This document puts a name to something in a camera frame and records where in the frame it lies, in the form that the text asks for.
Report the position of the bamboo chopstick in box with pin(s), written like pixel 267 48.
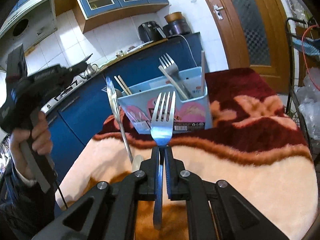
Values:
pixel 124 84

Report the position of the silver door handle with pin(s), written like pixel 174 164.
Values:
pixel 217 10

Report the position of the steel tongs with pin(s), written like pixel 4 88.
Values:
pixel 113 100

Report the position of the steel kettle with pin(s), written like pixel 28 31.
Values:
pixel 91 70

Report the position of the glass door wall cabinet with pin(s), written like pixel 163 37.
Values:
pixel 91 14

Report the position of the person's left hand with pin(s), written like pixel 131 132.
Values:
pixel 42 145

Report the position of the black wire rack cart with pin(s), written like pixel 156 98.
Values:
pixel 299 46

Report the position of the brown pot on cooker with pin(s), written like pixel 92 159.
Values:
pixel 174 16

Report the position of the white chopstick in box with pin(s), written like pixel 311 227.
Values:
pixel 172 82

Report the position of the red peach plush blanket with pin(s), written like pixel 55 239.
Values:
pixel 253 145

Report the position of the black air fryer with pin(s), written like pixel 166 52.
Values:
pixel 151 32

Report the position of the brown wooden door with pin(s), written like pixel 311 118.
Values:
pixel 253 36

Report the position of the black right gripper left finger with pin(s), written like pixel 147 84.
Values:
pixel 106 211

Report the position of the grey range hood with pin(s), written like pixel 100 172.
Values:
pixel 28 28

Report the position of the white chopstick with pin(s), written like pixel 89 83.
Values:
pixel 203 64
pixel 172 82

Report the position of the beige plastic spoon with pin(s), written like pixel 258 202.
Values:
pixel 138 159

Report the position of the bamboo chopstick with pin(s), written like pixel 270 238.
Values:
pixel 124 84
pixel 121 85

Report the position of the dark rice cooker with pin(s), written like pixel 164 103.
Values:
pixel 177 27

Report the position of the gas stove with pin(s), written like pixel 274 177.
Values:
pixel 52 102

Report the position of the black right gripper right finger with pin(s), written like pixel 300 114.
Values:
pixel 216 210

